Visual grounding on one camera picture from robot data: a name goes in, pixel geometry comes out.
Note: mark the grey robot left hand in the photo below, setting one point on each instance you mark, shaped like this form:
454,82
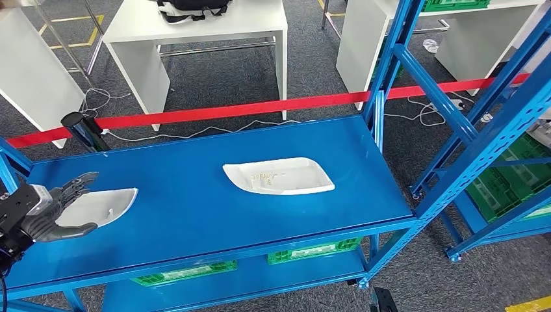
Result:
43,226

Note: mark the white plastic shell part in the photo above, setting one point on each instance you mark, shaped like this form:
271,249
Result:
103,204

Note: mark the white shell part with writing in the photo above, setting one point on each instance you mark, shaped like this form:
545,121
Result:
280,176

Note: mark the white panel table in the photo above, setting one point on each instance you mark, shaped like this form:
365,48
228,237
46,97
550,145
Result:
30,64
357,47
193,26

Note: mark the red barrier belt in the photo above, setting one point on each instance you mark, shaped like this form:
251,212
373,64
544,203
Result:
215,113

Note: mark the black backpack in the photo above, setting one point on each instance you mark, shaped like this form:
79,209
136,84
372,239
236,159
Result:
193,6

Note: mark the white power strip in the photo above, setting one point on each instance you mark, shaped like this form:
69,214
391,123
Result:
450,104

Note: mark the clear crumpled plastic bag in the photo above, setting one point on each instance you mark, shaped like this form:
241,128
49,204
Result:
430,45

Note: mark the white power adapter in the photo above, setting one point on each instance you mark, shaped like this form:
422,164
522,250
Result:
486,118

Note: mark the pale grey bulky item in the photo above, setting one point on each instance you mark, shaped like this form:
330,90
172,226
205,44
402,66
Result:
542,131

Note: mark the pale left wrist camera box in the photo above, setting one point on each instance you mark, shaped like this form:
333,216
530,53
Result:
41,199

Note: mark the black stanchion post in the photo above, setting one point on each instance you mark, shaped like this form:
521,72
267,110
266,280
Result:
84,131

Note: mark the steel table frame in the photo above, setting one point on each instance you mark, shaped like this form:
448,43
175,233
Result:
215,48
326,13
95,56

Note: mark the black right wrist bracket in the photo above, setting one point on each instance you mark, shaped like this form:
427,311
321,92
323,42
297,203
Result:
385,301

